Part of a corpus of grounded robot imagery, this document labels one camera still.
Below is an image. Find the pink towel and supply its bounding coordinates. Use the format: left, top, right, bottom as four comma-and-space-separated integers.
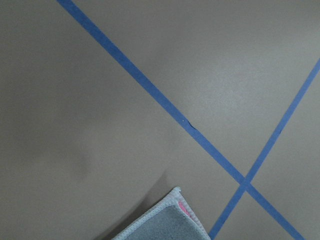
114, 187, 210, 240

